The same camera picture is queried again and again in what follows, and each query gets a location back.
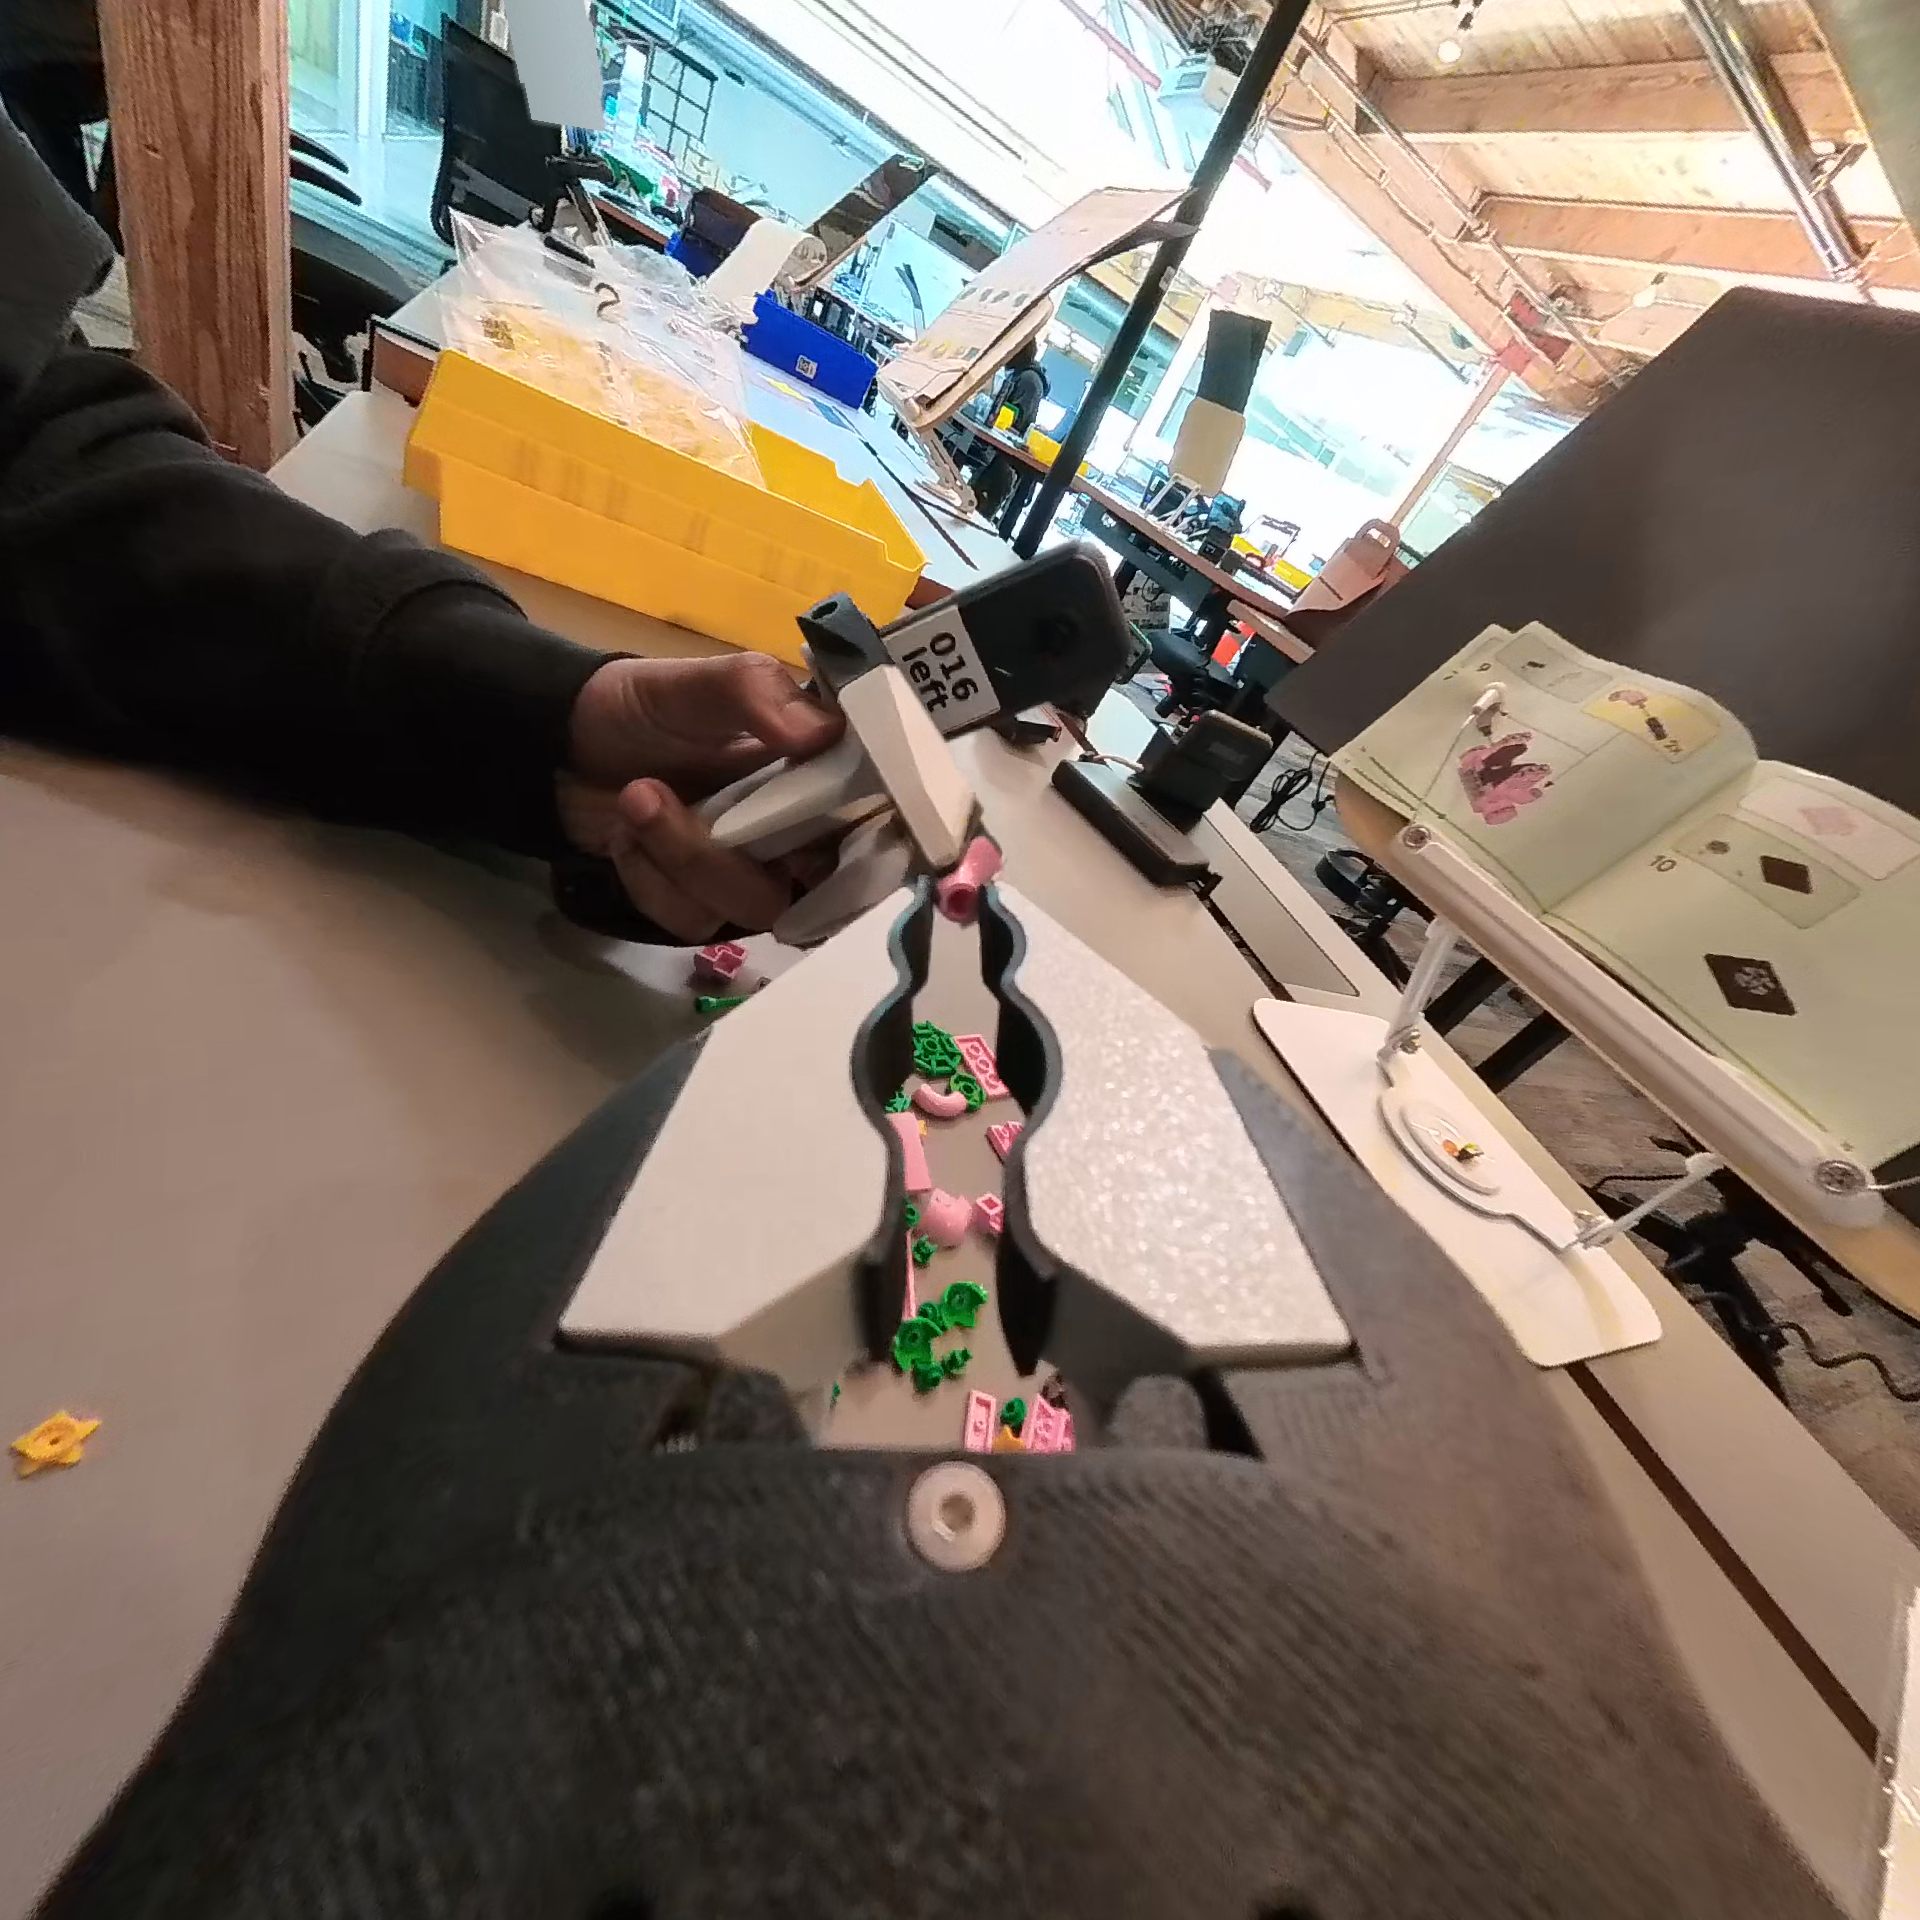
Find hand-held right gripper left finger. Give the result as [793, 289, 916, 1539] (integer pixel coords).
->
[558, 882, 933, 1411]

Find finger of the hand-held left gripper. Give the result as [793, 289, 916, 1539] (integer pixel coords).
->
[837, 663, 984, 874]

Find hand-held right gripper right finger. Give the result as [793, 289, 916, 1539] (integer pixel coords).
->
[967, 882, 1364, 1419]

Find building instruction booklet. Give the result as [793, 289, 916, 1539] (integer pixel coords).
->
[1333, 622, 1920, 1163]

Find person's left hand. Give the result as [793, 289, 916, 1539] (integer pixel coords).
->
[558, 650, 848, 938]

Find pile of pink toy bricks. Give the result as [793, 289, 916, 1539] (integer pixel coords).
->
[690, 937, 1080, 1454]

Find flat black power bank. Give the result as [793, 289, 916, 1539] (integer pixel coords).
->
[1048, 757, 1215, 886]

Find tilted cardboard sheet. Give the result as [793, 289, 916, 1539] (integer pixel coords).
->
[878, 187, 1201, 431]

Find black pole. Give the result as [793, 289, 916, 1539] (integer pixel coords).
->
[1013, 0, 1313, 559]

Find blue plastic bin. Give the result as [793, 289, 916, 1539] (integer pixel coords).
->
[744, 291, 880, 409]

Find yellow plastic bin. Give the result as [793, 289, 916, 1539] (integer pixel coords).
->
[404, 346, 928, 669]

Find white book stand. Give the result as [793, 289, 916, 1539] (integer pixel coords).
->
[1253, 680, 1920, 1367]

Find clear plastic bags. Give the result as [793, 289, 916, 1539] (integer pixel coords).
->
[447, 210, 759, 451]

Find black board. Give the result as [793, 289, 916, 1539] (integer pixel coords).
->
[1266, 285, 1920, 818]

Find wooden post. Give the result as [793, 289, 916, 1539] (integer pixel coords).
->
[96, 0, 294, 471]

